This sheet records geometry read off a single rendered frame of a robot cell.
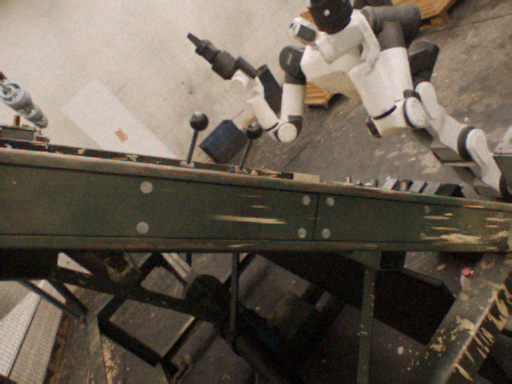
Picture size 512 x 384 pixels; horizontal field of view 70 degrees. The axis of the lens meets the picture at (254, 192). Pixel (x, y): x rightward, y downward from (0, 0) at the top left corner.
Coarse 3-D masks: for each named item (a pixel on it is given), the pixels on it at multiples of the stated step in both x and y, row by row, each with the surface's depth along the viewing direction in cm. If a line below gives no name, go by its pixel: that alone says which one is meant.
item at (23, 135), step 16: (0, 80) 102; (16, 128) 100; (32, 128) 101; (0, 144) 100; (16, 144) 101; (32, 144) 103; (48, 144) 105; (128, 160) 115; (144, 160) 117; (160, 160) 119; (176, 160) 121; (192, 160) 124; (272, 176) 138; (288, 176) 142; (304, 176) 145
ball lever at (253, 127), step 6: (252, 126) 75; (258, 126) 75; (246, 132) 75; (252, 132) 75; (258, 132) 75; (252, 138) 76; (258, 138) 76; (246, 150) 78; (246, 156) 79; (240, 162) 80; (234, 168) 81; (240, 168) 80
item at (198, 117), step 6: (192, 114) 70; (198, 114) 69; (204, 114) 70; (192, 120) 69; (198, 120) 69; (204, 120) 70; (192, 126) 70; (198, 126) 70; (204, 126) 70; (198, 132) 72; (192, 138) 72; (192, 144) 73; (192, 150) 74; (186, 162) 75
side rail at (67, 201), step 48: (0, 192) 39; (48, 192) 41; (96, 192) 44; (144, 192) 46; (192, 192) 49; (240, 192) 52; (288, 192) 56; (336, 192) 59; (384, 192) 64; (0, 240) 40; (48, 240) 42; (96, 240) 44; (144, 240) 46; (192, 240) 49; (240, 240) 53; (288, 240) 57; (336, 240) 61; (384, 240) 66; (432, 240) 72; (480, 240) 79
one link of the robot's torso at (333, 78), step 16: (352, 0) 114; (368, 0) 110; (384, 0) 118; (304, 64) 127; (320, 64) 120; (336, 64) 114; (352, 64) 112; (320, 80) 126; (336, 80) 122; (352, 96) 132
